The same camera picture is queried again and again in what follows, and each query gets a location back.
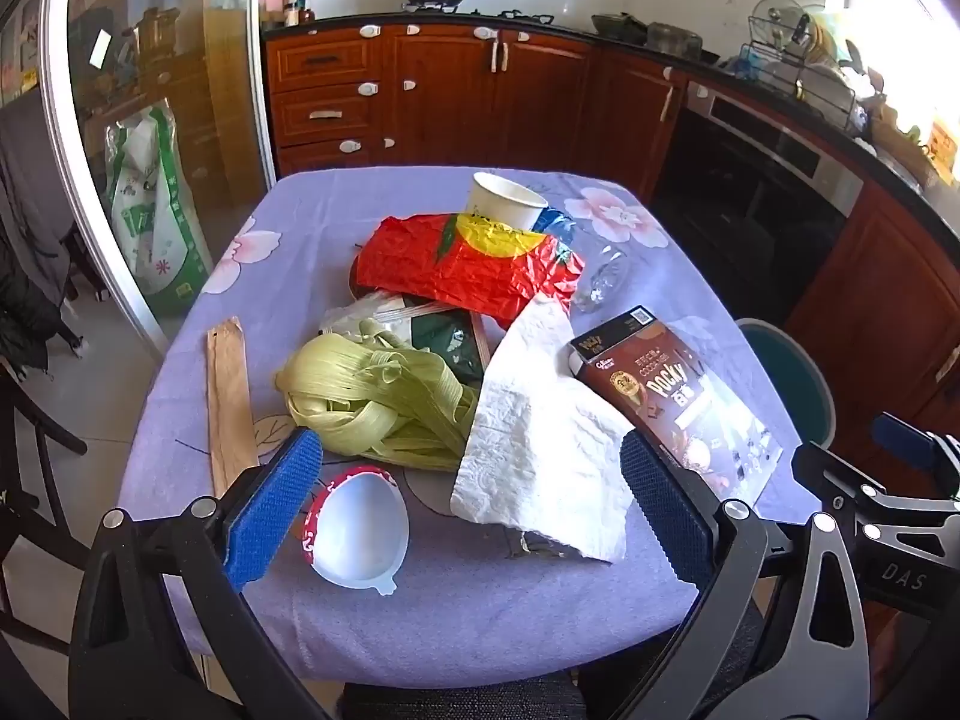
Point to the green white rice bag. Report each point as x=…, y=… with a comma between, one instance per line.
x=150, y=225

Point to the sliding glass door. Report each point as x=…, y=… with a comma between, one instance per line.
x=150, y=15

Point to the white cabinet safety locks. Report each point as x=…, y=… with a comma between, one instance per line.
x=369, y=31

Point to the red plastic bag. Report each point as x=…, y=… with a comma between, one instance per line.
x=465, y=262

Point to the purple floral tablecloth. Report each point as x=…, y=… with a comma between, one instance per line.
x=450, y=615

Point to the red wooden kitchen cabinets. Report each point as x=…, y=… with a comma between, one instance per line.
x=547, y=105

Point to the brown paper sleeve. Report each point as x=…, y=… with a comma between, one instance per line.
x=229, y=405

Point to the glass container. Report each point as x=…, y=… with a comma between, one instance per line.
x=675, y=41

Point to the pale green corn husks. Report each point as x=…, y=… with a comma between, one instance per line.
x=375, y=390

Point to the black gas stove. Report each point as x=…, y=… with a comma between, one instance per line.
x=517, y=15

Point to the brown snack box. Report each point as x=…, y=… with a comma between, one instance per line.
x=675, y=397

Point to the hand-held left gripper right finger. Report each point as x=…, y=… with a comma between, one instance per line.
x=664, y=510

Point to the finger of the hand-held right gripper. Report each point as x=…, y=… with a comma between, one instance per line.
x=847, y=484
x=900, y=431

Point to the clear plastic bottle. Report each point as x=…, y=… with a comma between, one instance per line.
x=600, y=285

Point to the light wooden cupboard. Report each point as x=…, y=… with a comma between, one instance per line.
x=195, y=127

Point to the grey hanging cloth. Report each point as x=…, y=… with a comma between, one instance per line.
x=30, y=165

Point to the yellow printed packet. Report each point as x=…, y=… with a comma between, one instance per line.
x=943, y=142

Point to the black built-in oven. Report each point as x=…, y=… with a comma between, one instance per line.
x=750, y=187

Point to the white paper towel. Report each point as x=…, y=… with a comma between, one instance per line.
x=540, y=420

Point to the dark wooden chair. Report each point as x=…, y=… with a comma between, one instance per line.
x=30, y=427

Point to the teal plastic bin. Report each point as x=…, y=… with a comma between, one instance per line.
x=787, y=367

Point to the black kitchen countertop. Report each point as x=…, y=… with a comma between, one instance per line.
x=570, y=28

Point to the dark foil wrapper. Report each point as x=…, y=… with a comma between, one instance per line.
x=540, y=544

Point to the dark green snack packet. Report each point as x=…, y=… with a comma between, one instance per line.
x=450, y=341

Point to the white paper cup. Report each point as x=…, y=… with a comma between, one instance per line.
x=502, y=199

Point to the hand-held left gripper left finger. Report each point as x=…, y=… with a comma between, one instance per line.
x=274, y=510

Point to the clear plastic wrapper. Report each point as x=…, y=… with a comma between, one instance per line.
x=367, y=315

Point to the white crushed plastic cup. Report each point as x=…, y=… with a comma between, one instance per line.
x=360, y=532

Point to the black jacket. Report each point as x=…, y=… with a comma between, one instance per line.
x=22, y=292

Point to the dark bowl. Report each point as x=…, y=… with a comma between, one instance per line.
x=619, y=26

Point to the wooden cabinet drawer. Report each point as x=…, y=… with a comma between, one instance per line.
x=322, y=114
x=322, y=60
x=322, y=154

